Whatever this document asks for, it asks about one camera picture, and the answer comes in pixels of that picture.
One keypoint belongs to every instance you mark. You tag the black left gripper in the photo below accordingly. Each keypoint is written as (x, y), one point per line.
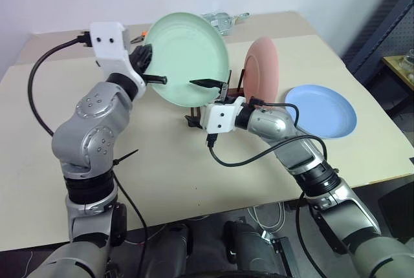
(141, 59)

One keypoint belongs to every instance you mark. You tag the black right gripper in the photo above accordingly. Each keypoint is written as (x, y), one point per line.
(224, 92)

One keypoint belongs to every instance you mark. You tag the green plate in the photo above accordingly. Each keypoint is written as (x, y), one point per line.
(184, 55)

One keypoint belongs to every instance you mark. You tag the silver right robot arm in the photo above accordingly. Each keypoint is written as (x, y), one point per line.
(275, 126)

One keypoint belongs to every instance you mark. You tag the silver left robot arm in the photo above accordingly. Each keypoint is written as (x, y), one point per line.
(97, 106)

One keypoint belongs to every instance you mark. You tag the dark wooden dish rack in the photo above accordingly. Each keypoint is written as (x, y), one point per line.
(235, 92)

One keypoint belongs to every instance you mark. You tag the pink plate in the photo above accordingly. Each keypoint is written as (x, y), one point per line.
(263, 68)

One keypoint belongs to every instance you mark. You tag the clear bag of metal parts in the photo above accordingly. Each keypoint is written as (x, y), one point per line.
(220, 22)

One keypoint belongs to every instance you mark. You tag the black zip tie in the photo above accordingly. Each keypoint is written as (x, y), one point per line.
(124, 158)

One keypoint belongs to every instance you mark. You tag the blue plate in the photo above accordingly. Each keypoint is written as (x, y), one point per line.
(323, 110)

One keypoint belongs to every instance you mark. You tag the dark rounded robot leg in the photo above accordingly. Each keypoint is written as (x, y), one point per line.
(249, 249)
(165, 249)

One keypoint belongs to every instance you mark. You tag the dark blue perforated panel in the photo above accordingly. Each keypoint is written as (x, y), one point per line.
(378, 22)

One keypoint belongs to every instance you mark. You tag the wooden side table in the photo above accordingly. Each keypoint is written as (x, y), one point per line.
(401, 64)

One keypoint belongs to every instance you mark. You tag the black box on floor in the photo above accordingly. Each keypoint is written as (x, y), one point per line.
(398, 213)

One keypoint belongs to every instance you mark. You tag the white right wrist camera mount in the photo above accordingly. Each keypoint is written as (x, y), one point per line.
(223, 119)

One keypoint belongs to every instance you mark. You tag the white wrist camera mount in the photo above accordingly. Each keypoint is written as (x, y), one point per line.
(108, 48)
(223, 119)

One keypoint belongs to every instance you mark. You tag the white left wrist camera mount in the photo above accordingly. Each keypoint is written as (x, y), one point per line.
(108, 48)

